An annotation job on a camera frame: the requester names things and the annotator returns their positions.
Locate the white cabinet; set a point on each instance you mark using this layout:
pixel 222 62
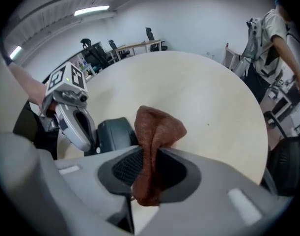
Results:
pixel 232 58

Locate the grey mesh bag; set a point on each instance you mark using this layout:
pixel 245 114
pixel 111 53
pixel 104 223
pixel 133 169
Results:
pixel 250 43

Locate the person's beige shirt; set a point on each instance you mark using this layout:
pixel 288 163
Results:
pixel 5 99

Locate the large black office chair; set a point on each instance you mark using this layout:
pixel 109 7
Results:
pixel 93 54

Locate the long ceiling light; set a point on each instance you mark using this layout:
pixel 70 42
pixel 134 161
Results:
pixel 15 52
pixel 91 10

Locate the person's left hand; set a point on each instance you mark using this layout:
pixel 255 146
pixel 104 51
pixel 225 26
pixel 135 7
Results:
pixel 51 109

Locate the white shelf unit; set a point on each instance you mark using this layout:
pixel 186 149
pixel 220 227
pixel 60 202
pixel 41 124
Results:
pixel 289 107

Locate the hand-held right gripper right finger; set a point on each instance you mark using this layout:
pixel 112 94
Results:
pixel 213 200

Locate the brown cloth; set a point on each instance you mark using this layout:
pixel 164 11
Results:
pixel 157 131

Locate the wooden desk with white legs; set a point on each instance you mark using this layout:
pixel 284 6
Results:
pixel 137 45

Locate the person's left forearm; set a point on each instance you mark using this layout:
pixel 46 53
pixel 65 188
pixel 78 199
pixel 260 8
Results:
pixel 27 85

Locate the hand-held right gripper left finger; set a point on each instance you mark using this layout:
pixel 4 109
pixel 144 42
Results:
pixel 73 195

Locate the black mesh office chair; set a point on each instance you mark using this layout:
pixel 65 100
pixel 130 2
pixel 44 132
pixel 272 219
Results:
pixel 287 166

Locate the small white side table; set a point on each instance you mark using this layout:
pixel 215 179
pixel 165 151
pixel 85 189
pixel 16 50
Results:
pixel 89 70

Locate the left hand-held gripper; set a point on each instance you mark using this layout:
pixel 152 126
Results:
pixel 63 82

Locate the person's black trousers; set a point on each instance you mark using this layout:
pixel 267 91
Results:
pixel 32 131

